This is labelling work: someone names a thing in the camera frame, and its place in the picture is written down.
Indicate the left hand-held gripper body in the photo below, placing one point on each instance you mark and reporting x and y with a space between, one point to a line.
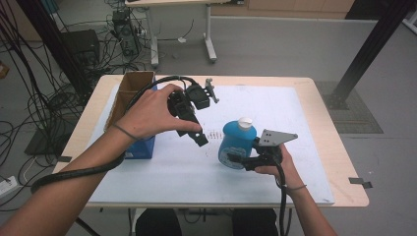
182 105

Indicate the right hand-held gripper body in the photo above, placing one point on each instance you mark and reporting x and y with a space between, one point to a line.
273 137

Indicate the blue bottle with white cap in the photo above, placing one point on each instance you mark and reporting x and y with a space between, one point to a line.
236 141

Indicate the blue cardboard box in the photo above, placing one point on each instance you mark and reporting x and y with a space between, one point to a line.
144 149

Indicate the person's left hand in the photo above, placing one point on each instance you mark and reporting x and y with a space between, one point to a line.
150 114

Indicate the person's right hand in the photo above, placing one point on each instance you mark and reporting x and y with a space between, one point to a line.
288 173

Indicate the white table mat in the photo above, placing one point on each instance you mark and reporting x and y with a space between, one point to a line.
196 183

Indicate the person's right leg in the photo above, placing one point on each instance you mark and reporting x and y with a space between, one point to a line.
255 223

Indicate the person's leg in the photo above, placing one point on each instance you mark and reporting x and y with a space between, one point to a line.
255 223
159 223

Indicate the white power adapter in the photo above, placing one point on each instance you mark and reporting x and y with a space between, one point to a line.
182 40

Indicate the white background desk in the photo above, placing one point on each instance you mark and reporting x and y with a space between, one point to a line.
209 39

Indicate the black computer tower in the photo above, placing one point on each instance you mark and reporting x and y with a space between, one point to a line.
126 32

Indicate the person's left leg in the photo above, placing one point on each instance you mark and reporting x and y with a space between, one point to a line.
159 223

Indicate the black tape strip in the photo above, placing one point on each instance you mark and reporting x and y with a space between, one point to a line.
64 159
360 182

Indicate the black equipment case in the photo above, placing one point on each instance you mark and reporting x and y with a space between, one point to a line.
82 46

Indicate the black floor pad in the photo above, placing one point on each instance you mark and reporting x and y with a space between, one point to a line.
39 144

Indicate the brown cardboard box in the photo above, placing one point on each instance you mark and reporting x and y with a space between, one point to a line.
3 69

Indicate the white power strip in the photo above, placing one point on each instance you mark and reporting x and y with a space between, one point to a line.
6 187

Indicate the black metal post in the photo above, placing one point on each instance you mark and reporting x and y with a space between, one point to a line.
49 32
370 42

